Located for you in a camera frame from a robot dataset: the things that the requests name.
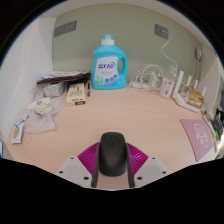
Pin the stack of printed booklets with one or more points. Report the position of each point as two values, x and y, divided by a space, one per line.
63 76

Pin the pink mouse pad with drawing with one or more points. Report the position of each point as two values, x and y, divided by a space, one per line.
198 138

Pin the black pen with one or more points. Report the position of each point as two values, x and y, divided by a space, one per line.
88 90

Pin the white packet with yellow print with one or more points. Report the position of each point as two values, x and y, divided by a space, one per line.
18 130

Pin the clear bottle with white label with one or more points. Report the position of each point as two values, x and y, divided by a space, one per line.
166 86

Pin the black computer mouse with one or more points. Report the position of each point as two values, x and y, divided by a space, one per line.
112 155

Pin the grey blank wall plate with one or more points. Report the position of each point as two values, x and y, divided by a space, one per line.
65 28

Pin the grey wall socket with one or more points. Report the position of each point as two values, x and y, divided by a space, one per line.
161 31

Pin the small yellow box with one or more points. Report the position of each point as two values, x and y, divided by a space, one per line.
76 94

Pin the blue detergent bottle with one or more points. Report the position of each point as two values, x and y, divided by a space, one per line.
106 71

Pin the silver foil packet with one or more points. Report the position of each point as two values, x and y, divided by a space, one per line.
53 90

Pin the white wall charger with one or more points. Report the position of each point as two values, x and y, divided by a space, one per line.
198 54

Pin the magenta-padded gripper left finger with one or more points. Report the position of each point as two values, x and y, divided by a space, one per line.
71 170

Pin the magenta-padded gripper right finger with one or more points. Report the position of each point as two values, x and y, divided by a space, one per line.
151 170

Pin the clear plastic bag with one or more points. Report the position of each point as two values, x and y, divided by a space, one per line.
40 123

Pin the white router with antennas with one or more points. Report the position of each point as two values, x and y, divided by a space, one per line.
181 96

